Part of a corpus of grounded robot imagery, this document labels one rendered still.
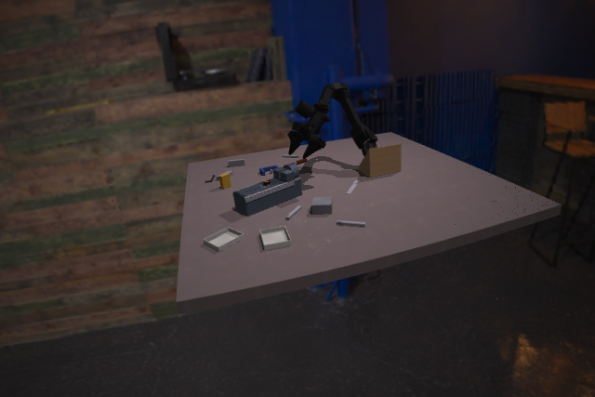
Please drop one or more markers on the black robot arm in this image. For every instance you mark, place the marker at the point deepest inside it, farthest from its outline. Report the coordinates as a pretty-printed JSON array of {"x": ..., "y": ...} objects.
[{"x": 341, "y": 93}]

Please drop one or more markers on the blue c-clamp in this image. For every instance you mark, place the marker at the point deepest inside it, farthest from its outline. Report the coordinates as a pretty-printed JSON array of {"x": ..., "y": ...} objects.
[{"x": 268, "y": 168}]

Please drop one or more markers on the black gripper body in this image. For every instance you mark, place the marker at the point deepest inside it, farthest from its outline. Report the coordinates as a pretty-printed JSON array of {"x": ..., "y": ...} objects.
[{"x": 312, "y": 136}]

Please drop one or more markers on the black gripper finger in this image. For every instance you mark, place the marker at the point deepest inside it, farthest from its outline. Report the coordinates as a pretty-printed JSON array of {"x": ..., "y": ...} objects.
[
  {"x": 294, "y": 144},
  {"x": 312, "y": 147}
]

